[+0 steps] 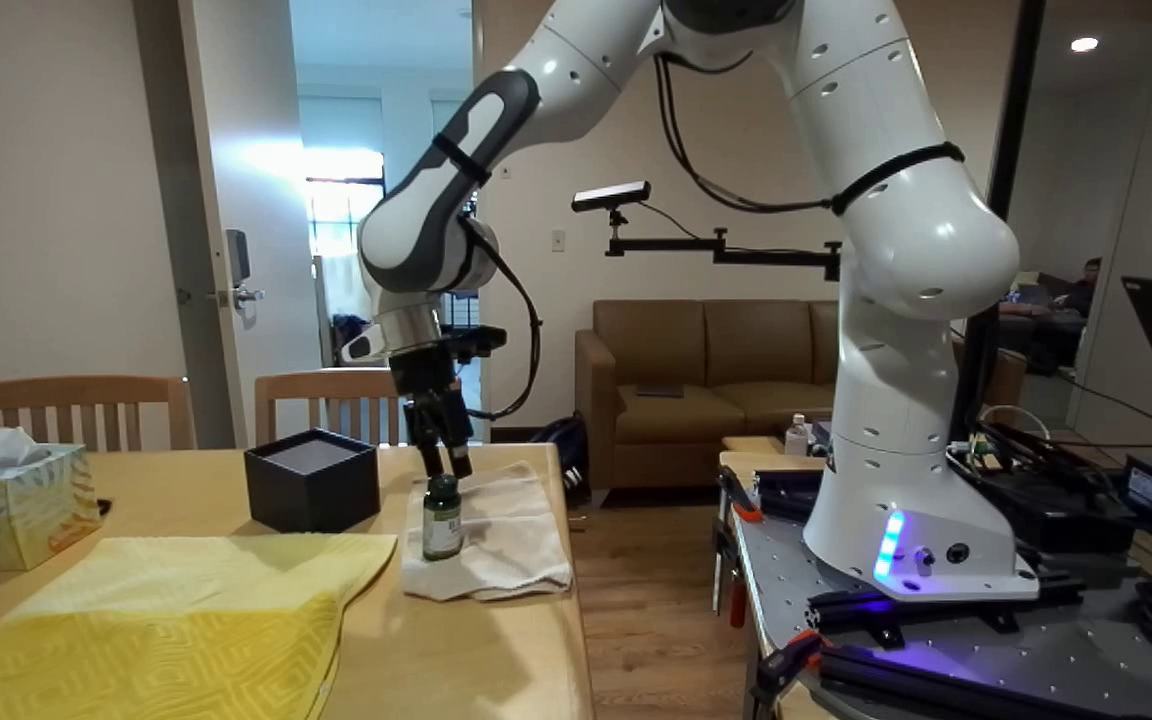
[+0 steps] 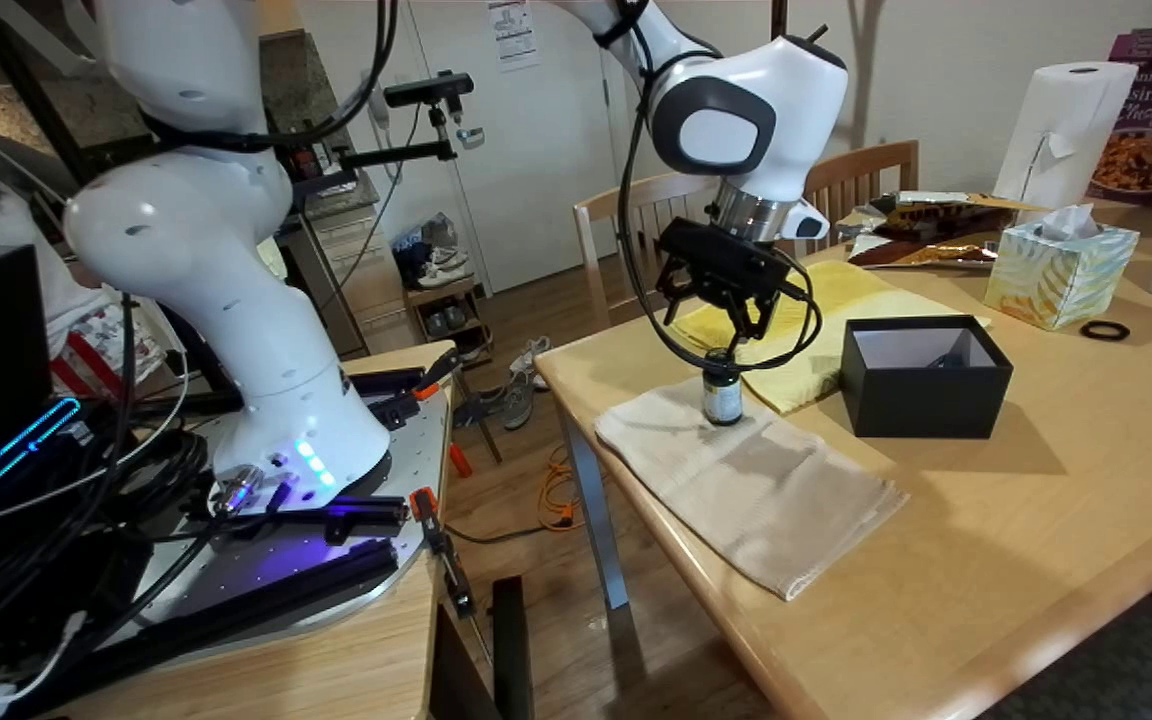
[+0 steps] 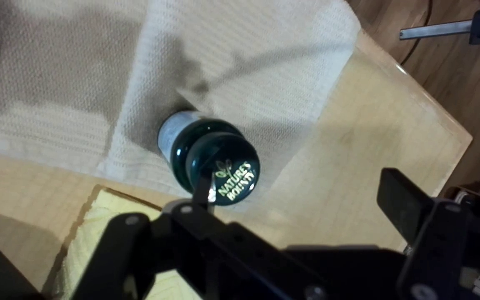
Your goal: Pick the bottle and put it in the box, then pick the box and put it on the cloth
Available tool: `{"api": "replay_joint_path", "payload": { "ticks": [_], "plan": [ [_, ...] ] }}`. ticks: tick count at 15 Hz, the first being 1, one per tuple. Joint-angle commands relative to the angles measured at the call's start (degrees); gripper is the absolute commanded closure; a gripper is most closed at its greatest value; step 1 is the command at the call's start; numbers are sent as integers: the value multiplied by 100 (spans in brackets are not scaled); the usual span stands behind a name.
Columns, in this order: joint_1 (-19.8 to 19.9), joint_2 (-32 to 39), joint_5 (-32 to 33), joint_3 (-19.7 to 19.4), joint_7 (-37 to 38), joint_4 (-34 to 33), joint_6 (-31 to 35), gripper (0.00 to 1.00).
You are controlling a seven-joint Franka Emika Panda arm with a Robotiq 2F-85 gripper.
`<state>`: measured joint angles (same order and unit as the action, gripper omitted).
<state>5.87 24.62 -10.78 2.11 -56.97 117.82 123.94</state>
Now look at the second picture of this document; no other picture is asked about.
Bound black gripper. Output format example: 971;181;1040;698
679;258;787;368

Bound black square box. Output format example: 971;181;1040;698
837;313;1015;440

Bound metal robot base platform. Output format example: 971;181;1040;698
51;338;464;720

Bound yellow patterned cloth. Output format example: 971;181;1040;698
670;251;968;420

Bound white folded cloth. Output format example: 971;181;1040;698
594;377;912;605

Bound patterned tissue box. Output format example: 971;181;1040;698
980;201;1144;336

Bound brown snack bag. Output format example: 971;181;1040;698
849;187;1030;275

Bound shoe rack with shoes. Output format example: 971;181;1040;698
389;208;506;351

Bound light wooden table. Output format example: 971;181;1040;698
533;195;1152;720

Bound white paper towel roll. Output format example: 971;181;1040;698
989;55;1144;210

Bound blue lit device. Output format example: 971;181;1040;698
0;390;89;527

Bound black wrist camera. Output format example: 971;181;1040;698
654;216;797;290

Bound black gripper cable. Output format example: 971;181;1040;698
611;12;829;377

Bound red handled screwdriver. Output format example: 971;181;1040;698
407;484;480;621

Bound small black ring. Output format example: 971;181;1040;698
1078;317;1138;344

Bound white wall paper notice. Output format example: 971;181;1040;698
483;0;546;66

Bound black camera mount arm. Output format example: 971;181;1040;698
334;97;488;176

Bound black stereo camera bar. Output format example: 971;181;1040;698
381;66;480;113

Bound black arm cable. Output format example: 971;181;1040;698
252;0;407;150

